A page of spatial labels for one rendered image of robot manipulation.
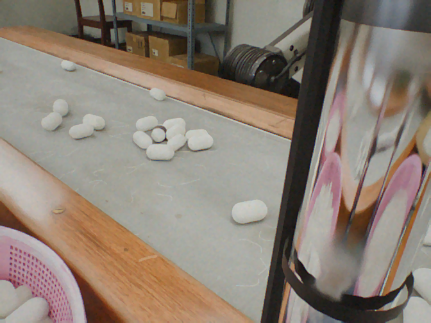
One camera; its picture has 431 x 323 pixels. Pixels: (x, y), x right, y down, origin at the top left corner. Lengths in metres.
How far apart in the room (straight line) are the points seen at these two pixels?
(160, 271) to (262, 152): 0.27
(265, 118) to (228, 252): 0.29
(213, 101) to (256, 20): 2.37
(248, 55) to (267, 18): 2.04
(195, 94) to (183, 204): 0.32
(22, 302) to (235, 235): 0.18
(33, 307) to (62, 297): 0.02
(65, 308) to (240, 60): 0.71
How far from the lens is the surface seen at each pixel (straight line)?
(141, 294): 0.25
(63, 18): 5.23
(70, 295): 0.26
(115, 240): 0.29
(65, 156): 0.48
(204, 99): 0.63
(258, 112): 0.57
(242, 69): 0.85
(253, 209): 0.34
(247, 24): 3.02
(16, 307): 0.31
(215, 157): 0.46
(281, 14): 2.83
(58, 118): 0.56
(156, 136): 0.48
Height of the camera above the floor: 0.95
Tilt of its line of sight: 29 degrees down
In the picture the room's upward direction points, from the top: 3 degrees clockwise
